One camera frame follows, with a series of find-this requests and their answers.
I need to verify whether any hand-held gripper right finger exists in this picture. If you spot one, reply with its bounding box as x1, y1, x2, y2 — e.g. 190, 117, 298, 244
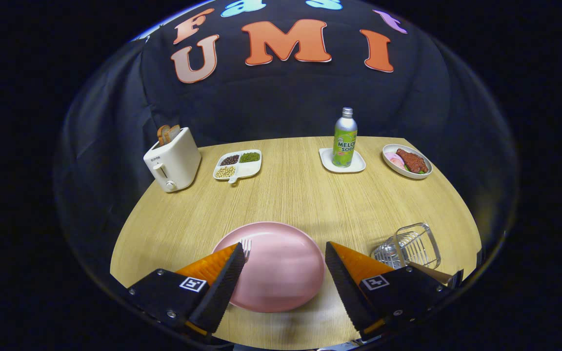
325, 241, 464, 337

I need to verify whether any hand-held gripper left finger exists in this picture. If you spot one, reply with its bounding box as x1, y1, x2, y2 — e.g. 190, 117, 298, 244
126, 242, 246, 337

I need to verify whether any pink plate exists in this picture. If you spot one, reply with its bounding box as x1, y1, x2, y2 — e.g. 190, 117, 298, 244
211, 222, 326, 313

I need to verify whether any white divided dish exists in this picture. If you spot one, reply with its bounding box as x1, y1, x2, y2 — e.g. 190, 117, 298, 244
213, 149, 262, 184

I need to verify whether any white square coaster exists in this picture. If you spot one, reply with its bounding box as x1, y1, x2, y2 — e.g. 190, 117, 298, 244
319, 148, 366, 174

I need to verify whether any white oval plate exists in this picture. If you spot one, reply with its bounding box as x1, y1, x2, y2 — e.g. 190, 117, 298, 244
382, 144, 433, 180

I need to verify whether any white toaster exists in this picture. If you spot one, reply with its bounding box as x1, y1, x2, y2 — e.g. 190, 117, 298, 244
143, 127, 202, 193

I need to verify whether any red-brown meat piece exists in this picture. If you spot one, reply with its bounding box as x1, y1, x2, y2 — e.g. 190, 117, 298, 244
396, 148, 429, 174

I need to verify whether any green soda bottle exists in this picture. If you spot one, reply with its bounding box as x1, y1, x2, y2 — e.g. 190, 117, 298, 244
332, 107, 358, 168

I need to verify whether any black backdrop cloth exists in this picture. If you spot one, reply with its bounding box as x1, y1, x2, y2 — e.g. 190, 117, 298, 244
57, 0, 516, 273

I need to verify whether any metal wire basket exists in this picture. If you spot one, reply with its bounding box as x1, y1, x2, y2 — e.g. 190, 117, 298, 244
371, 223, 442, 270

